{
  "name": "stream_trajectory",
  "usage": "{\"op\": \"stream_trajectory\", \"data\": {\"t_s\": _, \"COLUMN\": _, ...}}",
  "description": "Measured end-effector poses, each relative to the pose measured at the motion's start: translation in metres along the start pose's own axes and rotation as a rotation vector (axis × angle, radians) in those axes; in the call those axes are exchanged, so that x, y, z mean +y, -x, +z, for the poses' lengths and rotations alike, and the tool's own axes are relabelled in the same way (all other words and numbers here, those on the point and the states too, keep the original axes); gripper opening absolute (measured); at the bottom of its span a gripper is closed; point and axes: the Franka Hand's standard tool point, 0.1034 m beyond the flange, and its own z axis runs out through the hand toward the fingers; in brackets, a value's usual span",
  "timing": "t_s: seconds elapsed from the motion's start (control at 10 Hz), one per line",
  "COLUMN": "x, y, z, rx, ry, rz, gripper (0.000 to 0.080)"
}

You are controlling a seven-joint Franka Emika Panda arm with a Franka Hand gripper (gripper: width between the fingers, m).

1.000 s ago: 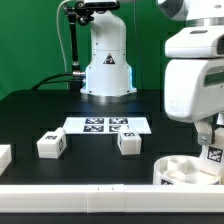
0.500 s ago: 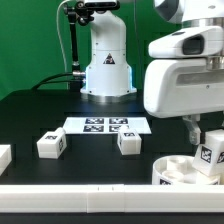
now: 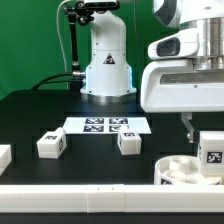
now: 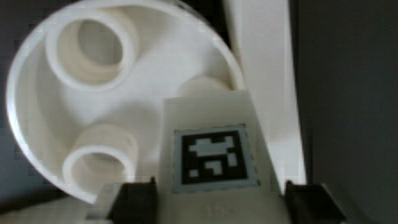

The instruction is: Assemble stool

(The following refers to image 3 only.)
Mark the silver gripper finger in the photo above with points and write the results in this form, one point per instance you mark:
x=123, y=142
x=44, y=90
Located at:
x=186, y=119

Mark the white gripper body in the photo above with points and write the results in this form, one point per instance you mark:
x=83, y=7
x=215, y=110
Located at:
x=174, y=86

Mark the paper sheet with markers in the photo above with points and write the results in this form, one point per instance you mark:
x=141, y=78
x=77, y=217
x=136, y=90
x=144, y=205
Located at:
x=104, y=125

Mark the white front fence bar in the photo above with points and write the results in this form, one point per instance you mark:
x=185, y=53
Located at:
x=110, y=198

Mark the white fence bar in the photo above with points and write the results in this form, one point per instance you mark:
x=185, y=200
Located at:
x=110, y=198
x=5, y=157

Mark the white left fence bar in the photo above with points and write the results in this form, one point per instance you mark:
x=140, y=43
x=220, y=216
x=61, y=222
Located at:
x=5, y=157

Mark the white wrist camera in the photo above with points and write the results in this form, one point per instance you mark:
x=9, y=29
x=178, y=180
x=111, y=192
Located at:
x=183, y=44

